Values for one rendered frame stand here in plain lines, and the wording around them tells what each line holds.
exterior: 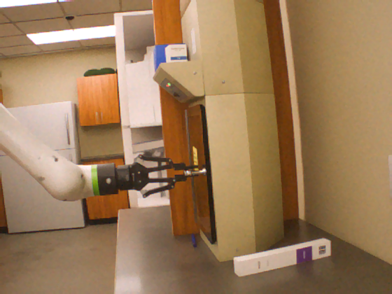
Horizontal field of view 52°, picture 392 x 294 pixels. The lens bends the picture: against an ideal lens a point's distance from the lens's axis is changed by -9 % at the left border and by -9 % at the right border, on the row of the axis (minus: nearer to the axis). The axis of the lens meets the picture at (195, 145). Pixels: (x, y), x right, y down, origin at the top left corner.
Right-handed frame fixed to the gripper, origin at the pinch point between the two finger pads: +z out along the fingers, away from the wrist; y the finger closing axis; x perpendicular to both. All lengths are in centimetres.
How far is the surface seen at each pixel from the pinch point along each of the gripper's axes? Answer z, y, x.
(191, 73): 2.4, 27.5, -11.1
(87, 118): -74, 38, 511
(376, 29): 49, 34, -32
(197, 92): 3.6, 22.0, -11.1
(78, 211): -98, -91, 477
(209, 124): 6.1, 13.0, -11.0
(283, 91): 43, 23, 26
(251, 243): 15.5, -21.7, -10.7
